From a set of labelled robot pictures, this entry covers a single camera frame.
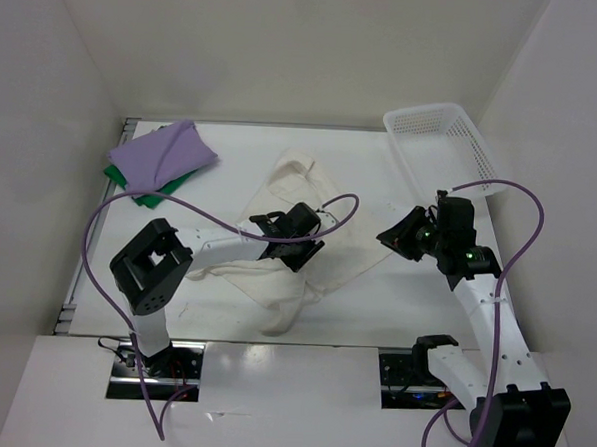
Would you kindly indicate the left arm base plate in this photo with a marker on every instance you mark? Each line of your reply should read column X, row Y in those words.
column 178, row 374

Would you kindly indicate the lavender t shirt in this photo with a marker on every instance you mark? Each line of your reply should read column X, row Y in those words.
column 153, row 159

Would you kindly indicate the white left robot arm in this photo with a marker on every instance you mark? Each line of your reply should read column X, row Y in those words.
column 150, row 268

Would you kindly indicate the cream t shirt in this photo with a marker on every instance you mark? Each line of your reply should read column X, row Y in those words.
column 347, row 253

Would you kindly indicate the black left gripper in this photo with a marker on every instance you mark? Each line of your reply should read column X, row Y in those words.
column 311, row 248

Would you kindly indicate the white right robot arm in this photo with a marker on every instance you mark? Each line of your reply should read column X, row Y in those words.
column 512, row 404

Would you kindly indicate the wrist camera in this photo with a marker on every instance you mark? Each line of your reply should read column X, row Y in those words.
column 455, row 219
column 298, row 222

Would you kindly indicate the aluminium table edge rail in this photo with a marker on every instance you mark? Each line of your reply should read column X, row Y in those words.
column 79, row 278

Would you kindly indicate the green t shirt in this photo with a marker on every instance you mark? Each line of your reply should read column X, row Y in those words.
column 152, row 198

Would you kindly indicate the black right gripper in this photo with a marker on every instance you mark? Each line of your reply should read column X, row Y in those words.
column 399, row 234

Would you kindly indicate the white plastic basket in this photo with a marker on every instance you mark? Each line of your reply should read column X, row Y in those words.
column 438, row 147

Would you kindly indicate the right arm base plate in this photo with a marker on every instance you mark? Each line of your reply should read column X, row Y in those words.
column 402, row 388

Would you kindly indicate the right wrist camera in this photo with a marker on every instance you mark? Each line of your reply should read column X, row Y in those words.
column 455, row 219

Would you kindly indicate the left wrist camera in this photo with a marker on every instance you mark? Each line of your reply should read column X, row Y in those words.
column 298, row 222

